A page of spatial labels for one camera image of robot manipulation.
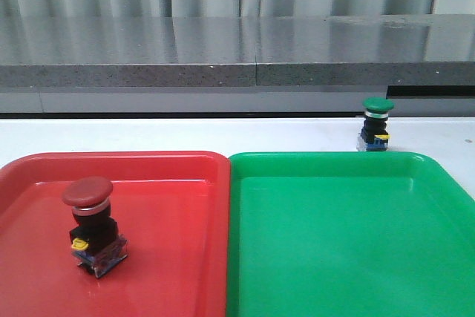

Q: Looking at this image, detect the green plastic tray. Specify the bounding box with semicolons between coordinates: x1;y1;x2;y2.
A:
226;152;474;316

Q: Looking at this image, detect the grey granite counter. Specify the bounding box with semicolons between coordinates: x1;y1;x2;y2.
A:
1;15;474;117

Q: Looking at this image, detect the red plastic tray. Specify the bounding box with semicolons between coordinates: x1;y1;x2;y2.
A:
1;151;230;316

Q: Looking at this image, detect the red mushroom push button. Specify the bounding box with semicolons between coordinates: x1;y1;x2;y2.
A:
62;176;128;278

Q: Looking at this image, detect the green mushroom push button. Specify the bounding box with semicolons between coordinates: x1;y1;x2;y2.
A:
357;97;394;151

